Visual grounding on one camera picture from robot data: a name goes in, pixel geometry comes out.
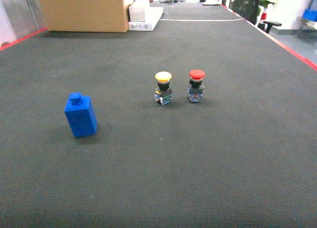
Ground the green potted plant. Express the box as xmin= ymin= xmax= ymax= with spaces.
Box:
xmin=257 ymin=0 xmax=275 ymax=16

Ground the white flat carton box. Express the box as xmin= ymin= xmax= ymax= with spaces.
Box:
xmin=128 ymin=0 xmax=163 ymax=31

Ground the yellow mushroom push button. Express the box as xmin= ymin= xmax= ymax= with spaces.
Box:
xmin=155 ymin=71 xmax=173 ymax=106

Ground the black office chair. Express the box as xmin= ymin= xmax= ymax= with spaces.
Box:
xmin=263 ymin=20 xmax=282 ymax=34

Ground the blue rectangular block part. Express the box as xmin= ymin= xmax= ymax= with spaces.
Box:
xmin=64 ymin=92 xmax=98 ymax=138

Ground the black conveyor belt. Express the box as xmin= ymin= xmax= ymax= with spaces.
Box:
xmin=0 ymin=3 xmax=317 ymax=228

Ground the red mushroom push button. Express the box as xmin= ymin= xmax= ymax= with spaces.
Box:
xmin=187 ymin=69 xmax=206 ymax=103

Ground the large cardboard box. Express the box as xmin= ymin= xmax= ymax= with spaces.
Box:
xmin=39 ymin=0 xmax=133 ymax=33

